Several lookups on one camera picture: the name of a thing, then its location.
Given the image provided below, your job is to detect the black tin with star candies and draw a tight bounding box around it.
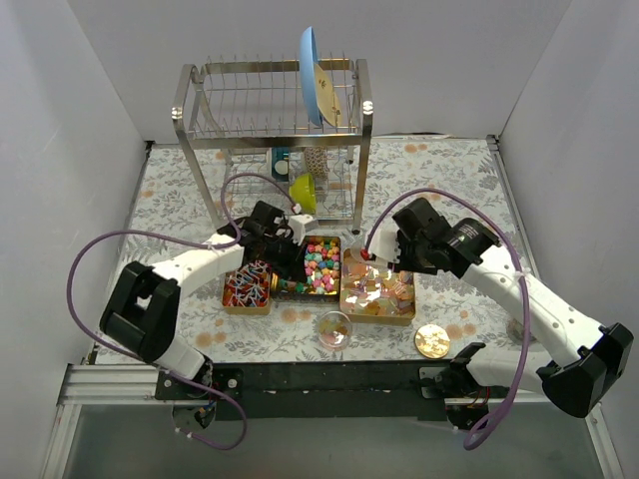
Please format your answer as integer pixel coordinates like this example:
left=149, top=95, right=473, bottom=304
left=271, top=236, right=342, bottom=303

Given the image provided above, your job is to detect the gold jar lid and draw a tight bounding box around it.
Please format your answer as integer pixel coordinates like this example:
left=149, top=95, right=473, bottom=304
left=414, top=323, right=450, bottom=359

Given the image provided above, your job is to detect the green bowl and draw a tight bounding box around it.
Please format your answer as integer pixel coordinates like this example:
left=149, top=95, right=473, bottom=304
left=289, top=173, right=317, bottom=215

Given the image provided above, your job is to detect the gold tin with popsicle candies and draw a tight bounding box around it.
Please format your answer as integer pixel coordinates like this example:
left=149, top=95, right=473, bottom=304
left=339, top=249, right=416, bottom=326

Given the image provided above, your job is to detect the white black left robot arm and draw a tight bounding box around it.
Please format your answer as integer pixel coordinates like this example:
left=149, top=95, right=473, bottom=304
left=100, top=201, right=315, bottom=399

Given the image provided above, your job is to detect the beige patterned plate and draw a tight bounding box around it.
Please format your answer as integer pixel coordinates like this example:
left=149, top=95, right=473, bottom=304
left=314, top=64, right=342, bottom=128

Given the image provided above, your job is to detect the floral table mat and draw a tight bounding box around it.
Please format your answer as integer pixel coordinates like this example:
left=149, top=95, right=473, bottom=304
left=121, top=137, right=520, bottom=362

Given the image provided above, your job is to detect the blue plate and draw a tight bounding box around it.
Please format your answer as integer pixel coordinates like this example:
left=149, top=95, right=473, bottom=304
left=299, top=26, right=323, bottom=127

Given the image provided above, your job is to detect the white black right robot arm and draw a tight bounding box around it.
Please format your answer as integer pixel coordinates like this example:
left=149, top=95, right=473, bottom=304
left=392, top=198, right=634, bottom=418

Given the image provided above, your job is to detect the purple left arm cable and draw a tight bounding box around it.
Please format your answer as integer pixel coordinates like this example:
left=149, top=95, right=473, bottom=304
left=66, top=172, right=303, bottom=449

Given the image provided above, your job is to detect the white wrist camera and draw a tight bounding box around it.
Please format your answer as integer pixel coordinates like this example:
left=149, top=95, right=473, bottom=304
left=288, top=203, right=318, bottom=245
left=363, top=227, right=401, bottom=270

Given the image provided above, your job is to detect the patterned paper cup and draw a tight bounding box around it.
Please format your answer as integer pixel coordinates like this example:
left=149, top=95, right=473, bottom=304
left=304, top=147, right=328, bottom=180

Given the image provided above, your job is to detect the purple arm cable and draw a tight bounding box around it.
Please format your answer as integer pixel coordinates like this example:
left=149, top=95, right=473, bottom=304
left=66, top=172, right=303, bottom=449
left=363, top=188, right=531, bottom=451

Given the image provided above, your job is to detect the beige paper cup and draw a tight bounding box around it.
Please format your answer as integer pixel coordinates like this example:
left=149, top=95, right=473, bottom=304
left=506, top=319, right=524, bottom=344

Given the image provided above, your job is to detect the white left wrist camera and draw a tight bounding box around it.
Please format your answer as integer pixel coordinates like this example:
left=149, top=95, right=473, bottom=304
left=288, top=203, right=318, bottom=245

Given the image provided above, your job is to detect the clear plastic jar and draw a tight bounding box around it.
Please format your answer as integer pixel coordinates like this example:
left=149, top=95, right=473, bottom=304
left=316, top=311, right=353, bottom=351

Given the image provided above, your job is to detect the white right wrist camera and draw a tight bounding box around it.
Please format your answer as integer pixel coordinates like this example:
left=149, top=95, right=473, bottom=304
left=363, top=227, right=401, bottom=270

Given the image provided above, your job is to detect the teal white cup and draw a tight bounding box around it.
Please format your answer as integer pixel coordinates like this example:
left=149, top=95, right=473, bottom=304
left=271, top=147, right=290, bottom=183

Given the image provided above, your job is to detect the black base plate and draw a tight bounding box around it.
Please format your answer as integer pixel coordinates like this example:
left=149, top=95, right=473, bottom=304
left=153, top=359, right=515, bottom=423

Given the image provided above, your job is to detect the stainless steel dish rack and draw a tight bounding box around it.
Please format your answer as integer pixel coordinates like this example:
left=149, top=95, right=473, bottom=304
left=171, top=58, right=373, bottom=233

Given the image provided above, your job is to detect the gold tin with lollipops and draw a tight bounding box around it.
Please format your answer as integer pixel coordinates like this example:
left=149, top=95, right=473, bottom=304
left=222, top=260, right=272, bottom=315

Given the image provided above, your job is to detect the aluminium frame rail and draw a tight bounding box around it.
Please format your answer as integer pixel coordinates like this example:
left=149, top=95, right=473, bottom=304
left=41, top=364, right=625, bottom=478

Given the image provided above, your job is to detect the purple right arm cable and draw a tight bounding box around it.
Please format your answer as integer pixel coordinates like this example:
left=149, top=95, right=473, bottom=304
left=363, top=188, right=531, bottom=451

